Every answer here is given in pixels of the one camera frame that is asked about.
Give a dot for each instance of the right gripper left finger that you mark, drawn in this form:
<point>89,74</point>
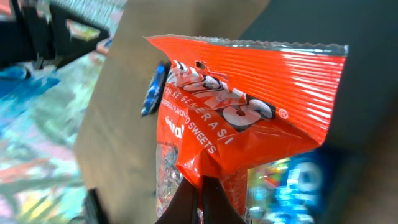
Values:
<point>183,207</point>

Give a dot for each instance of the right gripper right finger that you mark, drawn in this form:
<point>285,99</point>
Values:
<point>216,206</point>

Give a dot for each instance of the blue Oreo cookie pack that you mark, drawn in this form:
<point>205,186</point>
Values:
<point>300,197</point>

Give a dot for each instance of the red Hacks candy bag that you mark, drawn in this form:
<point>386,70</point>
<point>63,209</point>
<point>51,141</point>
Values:
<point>232,105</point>

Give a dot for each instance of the purple Dairy Milk bar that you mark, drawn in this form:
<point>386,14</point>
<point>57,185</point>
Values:
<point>156,88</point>

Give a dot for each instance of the dark green box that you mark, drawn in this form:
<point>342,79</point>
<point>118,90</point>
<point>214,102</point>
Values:
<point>362,140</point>

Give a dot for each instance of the Haribo worms gummy bag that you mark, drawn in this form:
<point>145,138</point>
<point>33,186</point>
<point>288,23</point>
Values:
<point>262,183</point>

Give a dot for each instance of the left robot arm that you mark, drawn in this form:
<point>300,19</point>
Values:
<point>27,37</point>

